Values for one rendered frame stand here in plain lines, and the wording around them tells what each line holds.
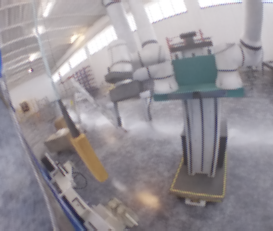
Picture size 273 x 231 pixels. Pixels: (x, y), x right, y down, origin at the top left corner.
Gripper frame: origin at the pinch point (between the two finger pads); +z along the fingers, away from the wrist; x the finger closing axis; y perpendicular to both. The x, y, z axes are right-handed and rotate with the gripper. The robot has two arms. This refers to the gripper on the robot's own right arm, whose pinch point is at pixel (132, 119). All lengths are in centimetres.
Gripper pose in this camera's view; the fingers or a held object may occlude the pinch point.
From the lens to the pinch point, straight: 48.3
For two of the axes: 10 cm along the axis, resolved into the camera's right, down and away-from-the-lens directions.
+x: -8.5, 2.0, 4.8
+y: 4.8, -0.8, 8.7
